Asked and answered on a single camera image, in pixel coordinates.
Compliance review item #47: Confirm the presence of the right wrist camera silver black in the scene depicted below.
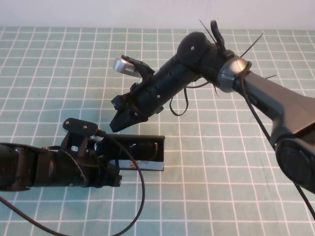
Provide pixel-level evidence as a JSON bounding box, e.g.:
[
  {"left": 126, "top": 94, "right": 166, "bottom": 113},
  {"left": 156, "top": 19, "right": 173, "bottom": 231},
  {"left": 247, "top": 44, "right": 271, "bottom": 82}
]
[{"left": 112, "top": 55, "right": 155, "bottom": 80}]

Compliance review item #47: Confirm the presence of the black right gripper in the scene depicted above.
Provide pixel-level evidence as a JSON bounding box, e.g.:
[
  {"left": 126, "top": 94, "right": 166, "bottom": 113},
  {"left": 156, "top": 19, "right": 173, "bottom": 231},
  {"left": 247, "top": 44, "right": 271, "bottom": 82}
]
[{"left": 109, "top": 57, "right": 198, "bottom": 134}]

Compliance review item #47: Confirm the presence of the black left camera cable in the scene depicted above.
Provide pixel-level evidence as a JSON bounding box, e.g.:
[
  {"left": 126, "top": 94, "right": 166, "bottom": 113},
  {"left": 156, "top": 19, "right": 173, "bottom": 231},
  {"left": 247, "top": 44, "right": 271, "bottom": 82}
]
[{"left": 0, "top": 130, "right": 146, "bottom": 236}]

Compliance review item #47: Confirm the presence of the black glasses case blue print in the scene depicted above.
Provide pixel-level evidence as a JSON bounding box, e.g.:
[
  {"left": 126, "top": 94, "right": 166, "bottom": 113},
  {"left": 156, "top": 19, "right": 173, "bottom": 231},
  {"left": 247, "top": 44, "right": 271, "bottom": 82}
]
[{"left": 98, "top": 135, "right": 165, "bottom": 172}]

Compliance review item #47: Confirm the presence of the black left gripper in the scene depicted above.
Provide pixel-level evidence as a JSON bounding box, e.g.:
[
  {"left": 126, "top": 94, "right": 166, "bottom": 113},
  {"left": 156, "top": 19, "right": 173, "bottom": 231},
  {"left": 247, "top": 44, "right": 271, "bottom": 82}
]
[{"left": 33, "top": 147, "right": 123, "bottom": 189}]

